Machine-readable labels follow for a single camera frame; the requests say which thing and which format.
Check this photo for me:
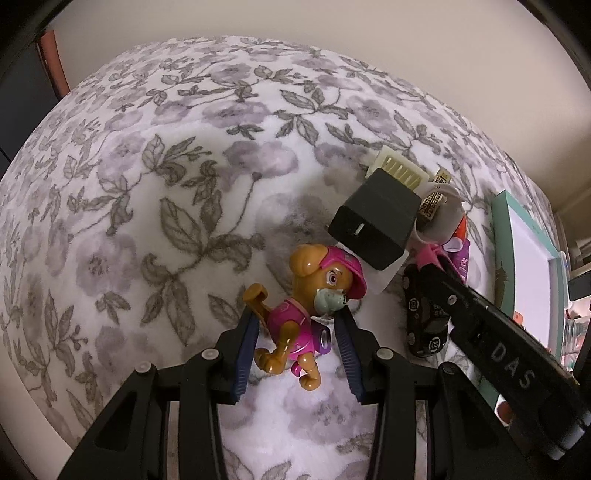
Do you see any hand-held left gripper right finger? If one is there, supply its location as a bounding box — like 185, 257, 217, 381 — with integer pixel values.
335, 309, 550, 480

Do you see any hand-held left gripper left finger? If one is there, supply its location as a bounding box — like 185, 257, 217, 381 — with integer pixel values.
58, 307, 262, 480

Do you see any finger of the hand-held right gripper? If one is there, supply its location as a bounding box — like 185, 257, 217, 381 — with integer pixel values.
431, 251, 490, 333

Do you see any pink small toy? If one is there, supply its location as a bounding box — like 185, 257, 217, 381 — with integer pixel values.
413, 242, 446, 274

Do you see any brown toy dog pink outfit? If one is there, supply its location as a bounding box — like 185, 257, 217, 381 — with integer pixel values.
242, 244, 368, 393

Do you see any white plastic ring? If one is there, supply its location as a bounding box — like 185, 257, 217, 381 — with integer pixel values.
413, 182, 465, 245

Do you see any purple packet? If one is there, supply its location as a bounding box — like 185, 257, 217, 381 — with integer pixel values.
450, 237, 472, 282

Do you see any black toy car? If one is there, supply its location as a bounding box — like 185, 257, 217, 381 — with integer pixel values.
401, 265, 451, 358

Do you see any orange white tube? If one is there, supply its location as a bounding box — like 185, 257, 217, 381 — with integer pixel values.
445, 217, 468, 252

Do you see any teal framed white board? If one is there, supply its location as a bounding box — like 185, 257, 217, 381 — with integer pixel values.
490, 191, 573, 409

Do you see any gold black patterned box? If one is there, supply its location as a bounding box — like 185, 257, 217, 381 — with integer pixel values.
418, 171, 453, 227

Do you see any dark small box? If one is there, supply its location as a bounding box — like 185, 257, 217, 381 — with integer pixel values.
568, 276, 591, 301

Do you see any black rectangular box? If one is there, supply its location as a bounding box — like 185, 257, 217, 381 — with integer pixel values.
332, 168, 423, 272

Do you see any cream plastic slotted piece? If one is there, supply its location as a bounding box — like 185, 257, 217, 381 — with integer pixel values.
365, 144, 437, 195

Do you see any floral printed blanket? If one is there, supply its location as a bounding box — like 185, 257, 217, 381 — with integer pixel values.
0, 36, 561, 480

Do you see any dark cabinet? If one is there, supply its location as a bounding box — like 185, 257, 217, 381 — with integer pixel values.
0, 37, 61, 162

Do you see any red-brown wooden edge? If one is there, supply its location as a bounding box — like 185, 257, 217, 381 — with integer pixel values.
39, 31, 70, 100

